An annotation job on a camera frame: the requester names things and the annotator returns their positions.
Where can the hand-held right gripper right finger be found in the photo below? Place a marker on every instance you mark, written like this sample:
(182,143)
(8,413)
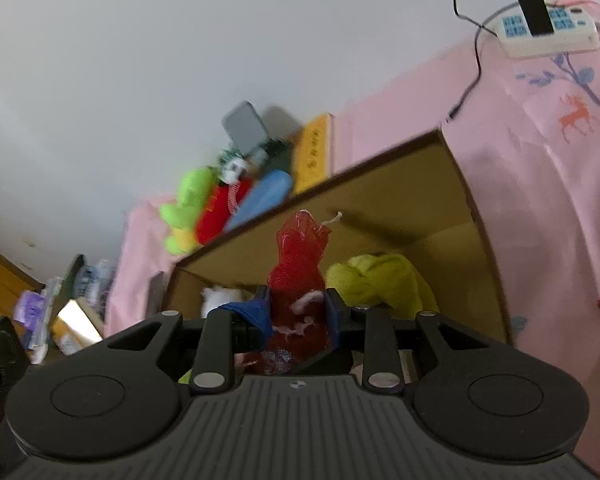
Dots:
(334,320)

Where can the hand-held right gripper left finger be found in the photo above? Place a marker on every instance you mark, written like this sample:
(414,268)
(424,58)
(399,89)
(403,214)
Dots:
(254,314)

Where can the red mesh pouch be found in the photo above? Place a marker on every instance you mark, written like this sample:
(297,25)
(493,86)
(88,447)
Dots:
(300,255)

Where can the cardboard box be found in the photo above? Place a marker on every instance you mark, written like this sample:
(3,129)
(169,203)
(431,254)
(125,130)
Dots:
(405,195)

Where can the green soft toy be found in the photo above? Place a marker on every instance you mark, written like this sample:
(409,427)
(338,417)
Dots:
(385,280)

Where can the blue soft item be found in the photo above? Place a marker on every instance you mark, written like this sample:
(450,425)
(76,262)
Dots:
(265,192)

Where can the white plush toy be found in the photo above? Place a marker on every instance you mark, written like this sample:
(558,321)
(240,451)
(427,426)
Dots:
(220,297)

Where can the purple packet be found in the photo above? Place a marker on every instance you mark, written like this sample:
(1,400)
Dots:
(30,306)

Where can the wooden cabinet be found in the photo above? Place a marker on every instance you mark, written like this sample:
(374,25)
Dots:
(0,275)

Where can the yellow and white tissue box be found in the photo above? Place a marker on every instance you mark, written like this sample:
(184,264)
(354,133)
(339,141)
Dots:
(75,327)

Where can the dark flat smartphone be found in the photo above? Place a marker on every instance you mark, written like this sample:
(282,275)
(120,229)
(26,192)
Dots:
(156,300)

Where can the dark green item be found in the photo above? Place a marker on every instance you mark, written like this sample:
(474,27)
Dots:
(74,277)

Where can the red plush toy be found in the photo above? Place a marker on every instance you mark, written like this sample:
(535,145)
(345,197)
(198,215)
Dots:
(215,215)

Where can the patterned plastic bag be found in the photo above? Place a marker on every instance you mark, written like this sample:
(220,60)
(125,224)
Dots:
(96,275)

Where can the green and yellow plush toy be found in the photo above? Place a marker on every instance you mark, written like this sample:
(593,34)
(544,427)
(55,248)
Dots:
(192,190)

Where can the small panda toy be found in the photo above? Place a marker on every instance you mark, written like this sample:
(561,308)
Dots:
(232,170)

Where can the dark phone stand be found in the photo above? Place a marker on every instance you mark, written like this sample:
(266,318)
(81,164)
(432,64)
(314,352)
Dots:
(275,152)

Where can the yellow book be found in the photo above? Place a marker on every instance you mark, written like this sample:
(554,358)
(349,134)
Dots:
(312,150)

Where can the smartphone on stand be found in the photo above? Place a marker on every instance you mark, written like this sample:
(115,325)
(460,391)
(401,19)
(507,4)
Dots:
(245,127)

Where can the pink printed bedsheet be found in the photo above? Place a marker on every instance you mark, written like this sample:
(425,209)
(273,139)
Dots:
(530,185)

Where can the black charger plug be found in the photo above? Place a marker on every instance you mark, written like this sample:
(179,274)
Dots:
(534,10)

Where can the white power strip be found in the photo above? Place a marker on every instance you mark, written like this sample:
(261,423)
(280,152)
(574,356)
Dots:
(570,30)

